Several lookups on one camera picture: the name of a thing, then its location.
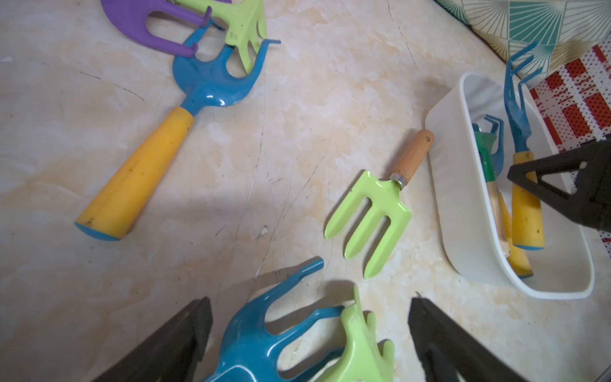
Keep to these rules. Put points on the light green fork wooden handle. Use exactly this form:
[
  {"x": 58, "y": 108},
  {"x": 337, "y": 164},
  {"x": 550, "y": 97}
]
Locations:
[{"x": 385, "y": 203}]

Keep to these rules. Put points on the light green rake near purple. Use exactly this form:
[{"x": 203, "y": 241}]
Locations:
[{"x": 245, "y": 20}]

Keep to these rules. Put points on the white plastic storage box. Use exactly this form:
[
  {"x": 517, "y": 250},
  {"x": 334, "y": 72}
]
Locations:
[{"x": 562, "y": 270}]

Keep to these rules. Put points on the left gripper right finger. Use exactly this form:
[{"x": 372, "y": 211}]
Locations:
[{"x": 447, "y": 352}]

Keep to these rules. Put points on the teal yellow patterned pillow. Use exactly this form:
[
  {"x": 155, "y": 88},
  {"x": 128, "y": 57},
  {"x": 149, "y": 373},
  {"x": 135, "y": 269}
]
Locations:
[{"x": 562, "y": 30}]

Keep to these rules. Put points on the dark green rake wooden handle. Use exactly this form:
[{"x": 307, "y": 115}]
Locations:
[{"x": 485, "y": 142}]

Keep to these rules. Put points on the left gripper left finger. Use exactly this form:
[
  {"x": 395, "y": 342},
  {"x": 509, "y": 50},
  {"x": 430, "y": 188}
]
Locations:
[{"x": 172, "y": 352}]

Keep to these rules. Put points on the purple rake pink handle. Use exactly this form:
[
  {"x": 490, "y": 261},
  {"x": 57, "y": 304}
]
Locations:
[{"x": 129, "y": 17}]

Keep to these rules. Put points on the light green rake wooden handle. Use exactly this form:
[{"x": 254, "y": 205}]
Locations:
[{"x": 363, "y": 358}]

